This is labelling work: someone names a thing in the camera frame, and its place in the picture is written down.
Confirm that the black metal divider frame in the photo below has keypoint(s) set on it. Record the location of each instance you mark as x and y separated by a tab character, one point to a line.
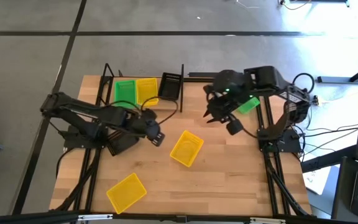
168	105

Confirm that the green plastic basket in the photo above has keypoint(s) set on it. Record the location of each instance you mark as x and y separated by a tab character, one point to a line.
250	105
125	92

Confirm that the yellow plastic basket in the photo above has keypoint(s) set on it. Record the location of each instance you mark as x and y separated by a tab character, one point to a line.
186	148
126	193
147	90

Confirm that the black desk leg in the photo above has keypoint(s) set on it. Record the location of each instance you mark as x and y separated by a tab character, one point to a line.
334	79

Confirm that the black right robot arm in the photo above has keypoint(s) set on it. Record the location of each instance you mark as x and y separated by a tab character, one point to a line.
266	77

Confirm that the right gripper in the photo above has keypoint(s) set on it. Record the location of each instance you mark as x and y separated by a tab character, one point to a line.
228	82

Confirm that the small black floor device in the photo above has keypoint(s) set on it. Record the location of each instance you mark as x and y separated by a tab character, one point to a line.
315	99

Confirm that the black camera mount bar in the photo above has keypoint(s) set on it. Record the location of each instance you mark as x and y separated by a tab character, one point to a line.
42	219

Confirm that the black side desk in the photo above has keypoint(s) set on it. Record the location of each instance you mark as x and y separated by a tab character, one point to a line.
342	186

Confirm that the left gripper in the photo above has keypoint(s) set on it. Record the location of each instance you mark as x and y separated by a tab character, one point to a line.
143	124

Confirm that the black plastic basket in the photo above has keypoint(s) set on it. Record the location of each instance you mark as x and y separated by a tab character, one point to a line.
121	147
169	87

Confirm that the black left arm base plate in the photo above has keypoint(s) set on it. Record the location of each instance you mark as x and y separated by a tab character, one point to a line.
73	143

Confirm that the white paper sheet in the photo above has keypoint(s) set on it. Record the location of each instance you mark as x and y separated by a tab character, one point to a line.
314	182

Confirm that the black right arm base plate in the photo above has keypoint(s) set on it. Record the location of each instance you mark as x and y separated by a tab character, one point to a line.
291	143

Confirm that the black aluminium table frame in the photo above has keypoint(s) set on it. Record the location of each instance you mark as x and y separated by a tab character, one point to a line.
270	186

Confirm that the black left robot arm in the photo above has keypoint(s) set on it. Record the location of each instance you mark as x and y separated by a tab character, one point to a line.
79	109

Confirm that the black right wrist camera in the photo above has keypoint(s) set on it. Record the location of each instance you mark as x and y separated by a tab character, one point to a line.
235	127

